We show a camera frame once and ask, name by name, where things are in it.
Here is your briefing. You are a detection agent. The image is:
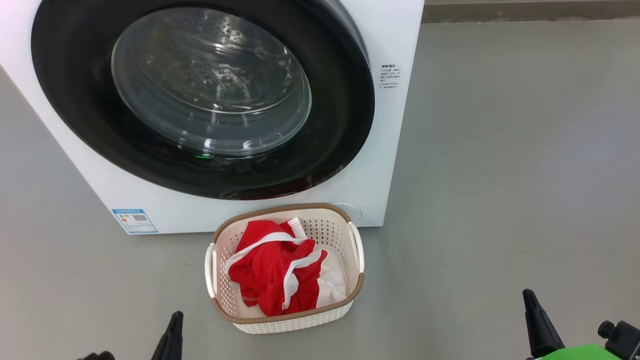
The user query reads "red and white garment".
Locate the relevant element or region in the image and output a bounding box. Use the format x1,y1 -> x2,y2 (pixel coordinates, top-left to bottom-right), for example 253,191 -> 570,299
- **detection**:
225,218 -> 347,317

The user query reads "round white filter cover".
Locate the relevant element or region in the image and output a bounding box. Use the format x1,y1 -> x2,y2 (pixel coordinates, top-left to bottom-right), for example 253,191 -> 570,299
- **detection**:
332,202 -> 362,221

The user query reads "printed warning text label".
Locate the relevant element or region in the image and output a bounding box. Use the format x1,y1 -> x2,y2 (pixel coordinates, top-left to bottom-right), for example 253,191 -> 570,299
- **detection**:
379,63 -> 401,91

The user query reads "black washer door with glass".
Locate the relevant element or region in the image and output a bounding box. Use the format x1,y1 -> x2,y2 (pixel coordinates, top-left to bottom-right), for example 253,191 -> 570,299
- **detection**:
31,0 -> 376,201

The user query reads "cream laundry basket brown rim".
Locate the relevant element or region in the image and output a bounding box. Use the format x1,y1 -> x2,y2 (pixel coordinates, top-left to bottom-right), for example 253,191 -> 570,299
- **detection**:
204,202 -> 366,335

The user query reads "white front-load washing machine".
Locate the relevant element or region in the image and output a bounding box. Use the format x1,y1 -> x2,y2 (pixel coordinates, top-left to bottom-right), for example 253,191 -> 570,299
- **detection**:
0,0 -> 426,236

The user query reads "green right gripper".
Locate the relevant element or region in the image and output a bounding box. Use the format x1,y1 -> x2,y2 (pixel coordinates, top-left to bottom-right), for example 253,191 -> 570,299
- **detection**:
522,289 -> 621,360

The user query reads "blue energy label sticker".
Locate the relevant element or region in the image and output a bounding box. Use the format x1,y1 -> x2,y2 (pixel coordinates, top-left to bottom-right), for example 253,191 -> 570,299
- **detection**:
111,208 -> 159,235

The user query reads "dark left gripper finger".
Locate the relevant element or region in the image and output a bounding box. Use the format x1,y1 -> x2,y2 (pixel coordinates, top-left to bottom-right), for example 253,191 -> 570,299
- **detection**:
151,311 -> 185,360

